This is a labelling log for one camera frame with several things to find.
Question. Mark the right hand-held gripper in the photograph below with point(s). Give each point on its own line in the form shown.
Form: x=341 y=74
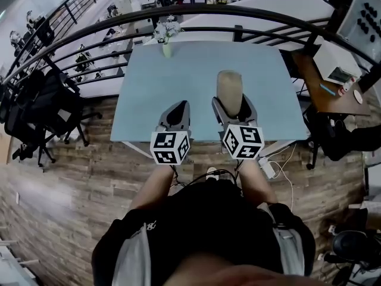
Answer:
x=244 y=141

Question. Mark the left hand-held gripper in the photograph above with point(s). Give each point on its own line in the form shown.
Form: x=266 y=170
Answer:
x=169 y=146

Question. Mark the beige cylindrical item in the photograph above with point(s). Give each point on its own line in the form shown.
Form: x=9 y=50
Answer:
x=229 y=91

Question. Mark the person's left forearm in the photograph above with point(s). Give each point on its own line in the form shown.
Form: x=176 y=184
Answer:
x=153 y=186

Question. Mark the person's right forearm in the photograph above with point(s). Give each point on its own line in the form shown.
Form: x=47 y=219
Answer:
x=257 y=183

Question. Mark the light blue table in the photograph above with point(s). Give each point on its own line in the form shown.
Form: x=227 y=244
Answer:
x=190 y=79

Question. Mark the pale green vase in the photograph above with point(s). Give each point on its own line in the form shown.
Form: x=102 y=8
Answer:
x=167 y=50

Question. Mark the person's white shoe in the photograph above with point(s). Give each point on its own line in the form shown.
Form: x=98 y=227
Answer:
x=211 y=170

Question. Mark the white power strip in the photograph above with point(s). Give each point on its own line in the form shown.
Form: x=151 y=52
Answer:
x=267 y=167

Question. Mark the white flower bouquet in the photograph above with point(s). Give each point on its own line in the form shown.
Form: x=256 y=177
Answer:
x=166 y=28

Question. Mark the light blue pen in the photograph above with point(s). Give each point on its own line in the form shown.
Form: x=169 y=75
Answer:
x=327 y=89

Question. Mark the brown wooden side table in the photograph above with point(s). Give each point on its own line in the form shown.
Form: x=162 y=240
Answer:
x=330 y=100

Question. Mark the black metal railing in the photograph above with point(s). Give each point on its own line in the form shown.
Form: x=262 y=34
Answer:
x=208 y=10

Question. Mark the white box appliance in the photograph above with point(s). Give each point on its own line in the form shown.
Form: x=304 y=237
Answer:
x=336 y=62

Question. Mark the small red white bottle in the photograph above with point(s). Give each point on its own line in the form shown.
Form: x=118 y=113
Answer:
x=346 y=86

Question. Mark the black chair with jacket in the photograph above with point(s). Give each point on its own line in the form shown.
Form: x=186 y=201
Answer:
x=345 y=139

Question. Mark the person's black shirt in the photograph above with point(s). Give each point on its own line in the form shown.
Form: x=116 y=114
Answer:
x=205 y=225

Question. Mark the round pink coaster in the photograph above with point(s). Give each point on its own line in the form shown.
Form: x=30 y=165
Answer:
x=358 y=96

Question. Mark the black office chair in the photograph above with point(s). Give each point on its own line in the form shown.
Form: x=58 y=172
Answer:
x=44 y=106

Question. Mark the black round fan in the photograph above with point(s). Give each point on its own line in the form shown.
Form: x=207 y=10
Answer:
x=349 y=244

